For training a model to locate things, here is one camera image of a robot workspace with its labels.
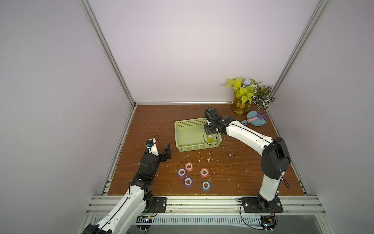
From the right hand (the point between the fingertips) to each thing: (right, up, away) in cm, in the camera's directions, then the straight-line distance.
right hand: (210, 125), depth 89 cm
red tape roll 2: (-4, -28, -5) cm, 28 cm away
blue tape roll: (-4, -34, -10) cm, 35 cm away
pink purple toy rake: (+41, +5, +21) cm, 47 cm away
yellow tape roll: (+1, -10, +9) cm, 13 cm away
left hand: (-28, -11, -6) cm, 31 cm away
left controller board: (-36, -49, -17) cm, 63 cm away
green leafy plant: (+28, +23, +6) cm, 36 cm away
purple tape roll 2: (-14, -32, -8) cm, 36 cm away
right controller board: (+26, -46, -19) cm, 57 cm away
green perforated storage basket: (-12, -8, +11) cm, 19 cm away
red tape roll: (-13, -25, -3) cm, 29 cm away
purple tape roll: (-17, -28, -6) cm, 33 cm away
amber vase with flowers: (+25, +11, +19) cm, 34 cm away
